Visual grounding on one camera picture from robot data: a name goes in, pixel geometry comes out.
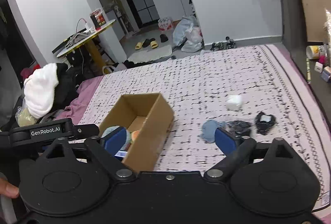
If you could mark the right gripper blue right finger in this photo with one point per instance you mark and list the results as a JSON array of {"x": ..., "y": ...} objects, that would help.
[{"x": 237, "y": 150}]

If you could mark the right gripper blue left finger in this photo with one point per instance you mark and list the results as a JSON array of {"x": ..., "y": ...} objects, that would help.
[{"x": 103, "y": 150}]

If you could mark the dark sequin pouch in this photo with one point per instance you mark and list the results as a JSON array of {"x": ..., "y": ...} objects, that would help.
[{"x": 239, "y": 128}]

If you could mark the blue denim pouch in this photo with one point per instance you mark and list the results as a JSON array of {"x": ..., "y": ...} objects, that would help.
[{"x": 209, "y": 128}]

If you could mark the black knitted pouch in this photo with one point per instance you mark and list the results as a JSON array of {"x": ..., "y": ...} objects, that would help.
[{"x": 264, "y": 123}]

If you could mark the white soft bundle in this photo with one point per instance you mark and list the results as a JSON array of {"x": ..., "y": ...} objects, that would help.
[{"x": 234, "y": 102}]

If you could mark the blue tissue pack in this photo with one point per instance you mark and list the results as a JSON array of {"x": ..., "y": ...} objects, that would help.
[{"x": 121, "y": 154}]

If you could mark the plush hamburger toy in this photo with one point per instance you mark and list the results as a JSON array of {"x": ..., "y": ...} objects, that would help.
[{"x": 134, "y": 136}]

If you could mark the person's left hand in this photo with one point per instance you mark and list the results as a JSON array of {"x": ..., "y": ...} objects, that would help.
[{"x": 8, "y": 189}]

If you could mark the pink bed sheet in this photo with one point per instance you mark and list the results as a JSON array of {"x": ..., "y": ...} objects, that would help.
[{"x": 80, "y": 102}]

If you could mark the white fluffy garment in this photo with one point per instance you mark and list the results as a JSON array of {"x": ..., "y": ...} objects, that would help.
[{"x": 39, "y": 90}]

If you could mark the black clothes pile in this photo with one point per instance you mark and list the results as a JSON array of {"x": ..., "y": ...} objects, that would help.
[{"x": 65, "y": 91}]

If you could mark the brown cardboard box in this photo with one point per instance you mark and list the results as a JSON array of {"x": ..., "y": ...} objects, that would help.
[{"x": 150, "y": 115}]

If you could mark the white black patterned bedspread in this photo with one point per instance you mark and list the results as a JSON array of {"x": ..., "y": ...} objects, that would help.
[{"x": 219, "y": 99}]

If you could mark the white floor mat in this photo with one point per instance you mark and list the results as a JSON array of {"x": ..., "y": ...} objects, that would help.
[{"x": 151, "y": 55}]

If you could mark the grey cloth on table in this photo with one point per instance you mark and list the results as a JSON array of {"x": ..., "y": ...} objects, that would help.
[{"x": 77, "y": 37}]

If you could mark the round white yellow table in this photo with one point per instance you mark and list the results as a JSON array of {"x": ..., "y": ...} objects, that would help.
[{"x": 90, "y": 46}]

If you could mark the yellow slipper left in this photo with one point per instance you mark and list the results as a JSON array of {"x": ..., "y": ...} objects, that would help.
[{"x": 138, "y": 46}]

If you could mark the yellow slipper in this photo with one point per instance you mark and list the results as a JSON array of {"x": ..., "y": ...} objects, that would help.
[
  {"x": 153, "y": 44},
  {"x": 138, "y": 46}
]

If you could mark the small purple box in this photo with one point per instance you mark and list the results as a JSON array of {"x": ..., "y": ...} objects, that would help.
[{"x": 326, "y": 74}]

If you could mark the black slipper pair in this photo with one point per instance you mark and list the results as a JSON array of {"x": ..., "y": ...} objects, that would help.
[{"x": 147, "y": 42}]

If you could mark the yellow slipper right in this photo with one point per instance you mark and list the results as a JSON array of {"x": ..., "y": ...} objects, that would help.
[{"x": 153, "y": 44}]

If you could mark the small white cube box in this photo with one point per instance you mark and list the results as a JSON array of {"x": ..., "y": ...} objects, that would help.
[{"x": 318, "y": 67}]

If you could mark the yellow white can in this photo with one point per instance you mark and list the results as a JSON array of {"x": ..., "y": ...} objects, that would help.
[{"x": 315, "y": 52}]

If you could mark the pink round object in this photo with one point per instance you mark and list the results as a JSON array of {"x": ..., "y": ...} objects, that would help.
[{"x": 322, "y": 60}]

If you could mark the black single slipper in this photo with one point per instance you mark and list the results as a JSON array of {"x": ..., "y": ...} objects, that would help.
[{"x": 163, "y": 38}]

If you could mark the grey plastic bag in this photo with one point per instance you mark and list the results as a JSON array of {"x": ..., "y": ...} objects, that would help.
[{"x": 187, "y": 35}]

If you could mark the red snack box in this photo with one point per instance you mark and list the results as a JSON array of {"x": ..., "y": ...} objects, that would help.
[{"x": 97, "y": 18}]

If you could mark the red white water bottle pack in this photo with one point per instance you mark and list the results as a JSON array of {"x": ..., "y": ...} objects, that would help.
[{"x": 165, "y": 24}]

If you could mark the floral plastic bag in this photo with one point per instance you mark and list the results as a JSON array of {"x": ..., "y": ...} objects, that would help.
[{"x": 327, "y": 26}]

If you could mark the white kitchen cabinet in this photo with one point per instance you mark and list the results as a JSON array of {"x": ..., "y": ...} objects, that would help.
[{"x": 175, "y": 9}]

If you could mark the white charger with red cable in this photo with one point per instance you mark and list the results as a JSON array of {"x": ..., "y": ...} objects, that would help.
[{"x": 87, "y": 26}]

